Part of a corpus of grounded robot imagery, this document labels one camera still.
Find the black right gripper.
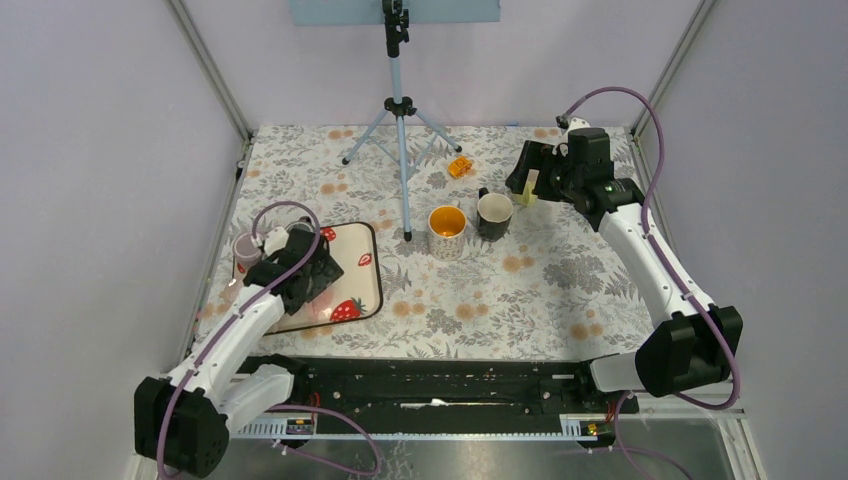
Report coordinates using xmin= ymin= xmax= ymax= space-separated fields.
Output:
xmin=504 ymin=140 xmax=582 ymax=205

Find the yellow mug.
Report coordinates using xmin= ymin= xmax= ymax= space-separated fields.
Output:
xmin=520 ymin=169 xmax=539 ymax=207

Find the black mug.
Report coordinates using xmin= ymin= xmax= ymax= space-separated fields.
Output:
xmin=476 ymin=187 xmax=514 ymax=242

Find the floral mug orange inside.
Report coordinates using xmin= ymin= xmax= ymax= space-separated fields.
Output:
xmin=428 ymin=205 xmax=467 ymax=261

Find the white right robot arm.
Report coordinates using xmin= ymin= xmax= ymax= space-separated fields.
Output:
xmin=505 ymin=127 xmax=743 ymax=412

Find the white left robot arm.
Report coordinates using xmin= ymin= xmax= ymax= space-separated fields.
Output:
xmin=133 ymin=228 xmax=344 ymax=479

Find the pink mug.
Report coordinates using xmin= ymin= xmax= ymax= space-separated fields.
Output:
xmin=308 ymin=290 xmax=336 ymax=323

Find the grey mug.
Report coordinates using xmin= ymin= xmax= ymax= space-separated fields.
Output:
xmin=286 ymin=217 xmax=315 ymax=234

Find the strawberry print tray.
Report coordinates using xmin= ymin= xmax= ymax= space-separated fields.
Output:
xmin=225 ymin=222 xmax=383 ymax=334

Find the purple cup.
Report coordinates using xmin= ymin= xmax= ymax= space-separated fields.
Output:
xmin=231 ymin=232 xmax=264 ymax=276

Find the small orange toy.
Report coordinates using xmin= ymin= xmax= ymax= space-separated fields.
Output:
xmin=447 ymin=156 xmax=473 ymax=179

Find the floral tablecloth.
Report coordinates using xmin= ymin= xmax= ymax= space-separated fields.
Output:
xmin=228 ymin=126 xmax=652 ymax=360

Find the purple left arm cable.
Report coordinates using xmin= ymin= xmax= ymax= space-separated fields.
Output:
xmin=155 ymin=201 xmax=322 ymax=480

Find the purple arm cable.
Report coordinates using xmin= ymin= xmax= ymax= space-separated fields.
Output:
xmin=155 ymin=201 xmax=322 ymax=480
xmin=561 ymin=86 xmax=742 ymax=480

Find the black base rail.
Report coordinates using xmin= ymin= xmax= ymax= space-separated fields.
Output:
xmin=237 ymin=354 xmax=639 ymax=436

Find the blue camera tripod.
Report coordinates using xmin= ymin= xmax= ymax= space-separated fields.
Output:
xmin=341 ymin=14 xmax=463 ymax=242

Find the blue board on wall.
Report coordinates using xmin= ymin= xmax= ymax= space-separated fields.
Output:
xmin=288 ymin=0 xmax=502 ymax=26

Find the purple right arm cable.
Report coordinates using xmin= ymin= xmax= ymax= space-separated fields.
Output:
xmin=561 ymin=86 xmax=742 ymax=480

